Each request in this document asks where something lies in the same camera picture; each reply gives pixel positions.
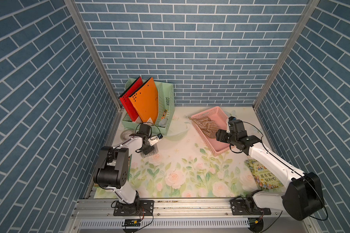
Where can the white perforated cable duct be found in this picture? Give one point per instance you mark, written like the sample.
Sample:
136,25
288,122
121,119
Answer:
173,223

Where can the pink plastic basket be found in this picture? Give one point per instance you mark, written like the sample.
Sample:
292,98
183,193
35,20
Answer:
217,115

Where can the aluminium frame rail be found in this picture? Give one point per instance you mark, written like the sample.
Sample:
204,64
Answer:
165,208

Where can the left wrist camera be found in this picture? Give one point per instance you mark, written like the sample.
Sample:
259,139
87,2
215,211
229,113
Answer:
155,139

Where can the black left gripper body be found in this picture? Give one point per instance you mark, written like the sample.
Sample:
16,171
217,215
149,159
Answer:
147,148

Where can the grey striped dishcloth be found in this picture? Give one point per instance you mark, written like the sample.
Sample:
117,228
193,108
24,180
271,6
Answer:
151,153

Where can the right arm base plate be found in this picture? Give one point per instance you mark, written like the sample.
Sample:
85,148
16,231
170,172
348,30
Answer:
249,207

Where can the small black controller box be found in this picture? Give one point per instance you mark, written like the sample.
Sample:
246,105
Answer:
136,223

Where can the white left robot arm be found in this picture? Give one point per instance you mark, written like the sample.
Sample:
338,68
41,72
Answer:
111,171

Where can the picture book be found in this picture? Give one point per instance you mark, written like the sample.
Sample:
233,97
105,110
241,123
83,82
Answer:
129,163
264,179

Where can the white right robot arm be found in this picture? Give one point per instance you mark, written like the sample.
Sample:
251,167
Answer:
302,195

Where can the left picture book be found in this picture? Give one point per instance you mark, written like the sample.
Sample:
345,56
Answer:
129,163

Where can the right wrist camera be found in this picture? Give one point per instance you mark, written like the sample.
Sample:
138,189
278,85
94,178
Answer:
231,118

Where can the orange file folder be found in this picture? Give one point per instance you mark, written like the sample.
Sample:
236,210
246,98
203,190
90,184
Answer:
145,101

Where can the brown striped dishcloth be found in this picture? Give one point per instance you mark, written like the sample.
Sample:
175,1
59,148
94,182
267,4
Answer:
208,127

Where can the green plastic file rack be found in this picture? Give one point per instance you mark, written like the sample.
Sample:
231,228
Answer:
166,107

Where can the clear packing tape roll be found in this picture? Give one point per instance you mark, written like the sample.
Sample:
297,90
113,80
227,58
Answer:
126,135

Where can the aluminium corner post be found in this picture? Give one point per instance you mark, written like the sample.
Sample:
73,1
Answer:
299,27
78,20

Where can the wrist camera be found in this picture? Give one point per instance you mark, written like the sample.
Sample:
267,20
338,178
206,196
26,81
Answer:
155,139
231,118

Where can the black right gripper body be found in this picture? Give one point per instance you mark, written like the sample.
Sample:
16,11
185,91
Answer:
223,136

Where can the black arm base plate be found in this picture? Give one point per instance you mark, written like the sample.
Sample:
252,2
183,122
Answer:
142,208

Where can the aluminium corner post left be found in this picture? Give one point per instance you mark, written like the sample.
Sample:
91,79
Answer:
78,20

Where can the right picture book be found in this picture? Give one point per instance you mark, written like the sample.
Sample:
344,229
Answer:
264,179

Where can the aluminium corner post right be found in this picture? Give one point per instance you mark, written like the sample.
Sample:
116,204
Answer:
299,27

